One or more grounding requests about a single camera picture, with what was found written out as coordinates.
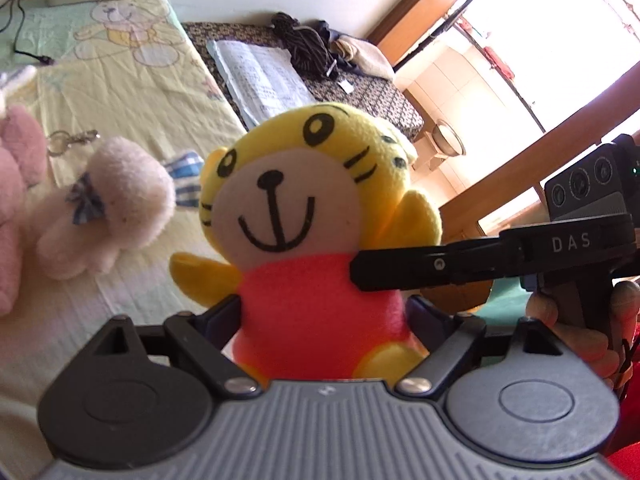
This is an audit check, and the yellow tiger plush toy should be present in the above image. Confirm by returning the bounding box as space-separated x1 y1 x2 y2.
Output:
169 103 442 384

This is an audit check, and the pink plush toy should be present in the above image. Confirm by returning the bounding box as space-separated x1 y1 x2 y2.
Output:
0 104 47 315

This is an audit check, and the person's right hand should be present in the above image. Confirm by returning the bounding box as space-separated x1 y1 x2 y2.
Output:
526 281 639 386

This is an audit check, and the white bear plush with bow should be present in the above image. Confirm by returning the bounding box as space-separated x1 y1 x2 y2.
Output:
29 136 176 281

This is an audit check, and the dark patterned mattress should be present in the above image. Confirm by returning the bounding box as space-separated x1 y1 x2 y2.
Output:
182 22 424 141

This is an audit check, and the blue checkered cloth piece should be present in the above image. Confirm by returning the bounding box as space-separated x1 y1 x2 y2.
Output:
162 150 204 208

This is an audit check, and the beige cloth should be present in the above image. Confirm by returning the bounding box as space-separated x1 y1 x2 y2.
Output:
330 35 395 80

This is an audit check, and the metal keyring clasp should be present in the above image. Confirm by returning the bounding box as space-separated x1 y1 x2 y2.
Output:
47 129 101 157

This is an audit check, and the cartoon bear bed sheet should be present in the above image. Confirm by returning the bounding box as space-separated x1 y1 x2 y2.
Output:
1 0 244 479

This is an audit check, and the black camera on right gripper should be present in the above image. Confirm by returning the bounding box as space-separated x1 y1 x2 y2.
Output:
544 133 639 228

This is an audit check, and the black bundled cord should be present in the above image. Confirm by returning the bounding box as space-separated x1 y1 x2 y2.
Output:
270 10 340 82

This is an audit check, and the black charger cable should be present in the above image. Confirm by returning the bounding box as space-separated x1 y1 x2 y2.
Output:
0 0 56 66

